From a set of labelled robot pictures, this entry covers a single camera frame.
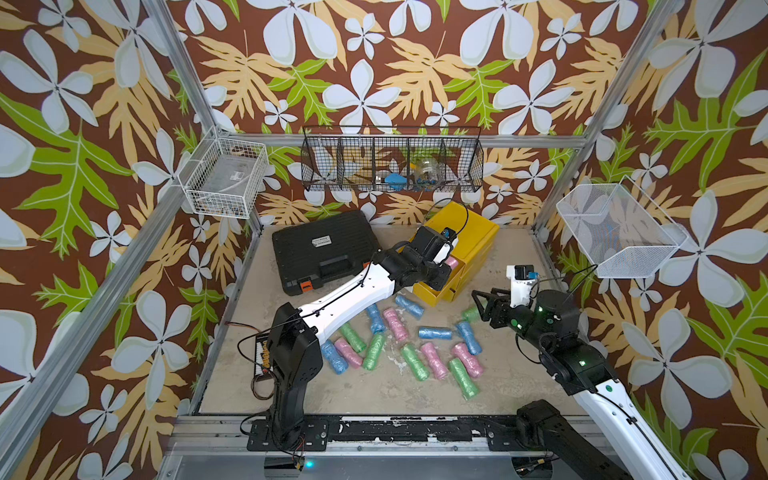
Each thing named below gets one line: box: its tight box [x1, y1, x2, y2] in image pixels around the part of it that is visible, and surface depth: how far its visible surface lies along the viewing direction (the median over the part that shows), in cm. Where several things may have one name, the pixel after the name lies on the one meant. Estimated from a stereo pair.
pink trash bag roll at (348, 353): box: [334, 337, 363, 369], surface depth 87 cm
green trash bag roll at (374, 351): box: [362, 334, 386, 371], surface depth 88 cm
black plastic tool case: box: [272, 210, 381, 296], surface depth 107 cm
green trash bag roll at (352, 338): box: [339, 322, 367, 353], surface depth 90 cm
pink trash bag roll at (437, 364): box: [421, 342, 449, 380], surface depth 86 cm
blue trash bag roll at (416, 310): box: [395, 295, 425, 320], surface depth 97 cm
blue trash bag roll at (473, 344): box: [457, 321, 482, 356], surface depth 91 cm
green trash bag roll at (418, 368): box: [400, 343, 430, 382], surface depth 86 cm
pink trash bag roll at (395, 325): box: [383, 307, 410, 341], surface depth 93 cm
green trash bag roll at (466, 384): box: [448, 357, 480, 401], surface depth 84 cm
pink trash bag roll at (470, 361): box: [452, 342, 484, 377], surface depth 86 cm
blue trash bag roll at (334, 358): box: [321, 339, 349, 375], surface depth 86 cm
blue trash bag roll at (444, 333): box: [418, 326, 453, 340], surface depth 90 cm
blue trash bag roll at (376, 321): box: [366, 303, 385, 334], surface depth 95 cm
